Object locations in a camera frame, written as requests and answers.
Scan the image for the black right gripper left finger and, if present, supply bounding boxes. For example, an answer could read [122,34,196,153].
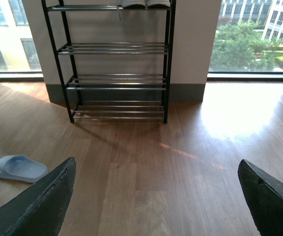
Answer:
[0,157,76,236]

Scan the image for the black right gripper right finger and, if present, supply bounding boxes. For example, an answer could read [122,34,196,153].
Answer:
[238,159,283,236]

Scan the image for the black metal shoe rack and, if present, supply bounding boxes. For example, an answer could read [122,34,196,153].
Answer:
[41,0,176,122]

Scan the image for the grey sneaker one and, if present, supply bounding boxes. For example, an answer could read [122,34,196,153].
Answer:
[145,0,171,8]

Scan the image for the grey sneaker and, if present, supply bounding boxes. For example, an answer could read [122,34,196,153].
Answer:
[116,0,146,11]

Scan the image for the light blue slipper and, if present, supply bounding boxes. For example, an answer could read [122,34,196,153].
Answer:
[0,155,49,183]

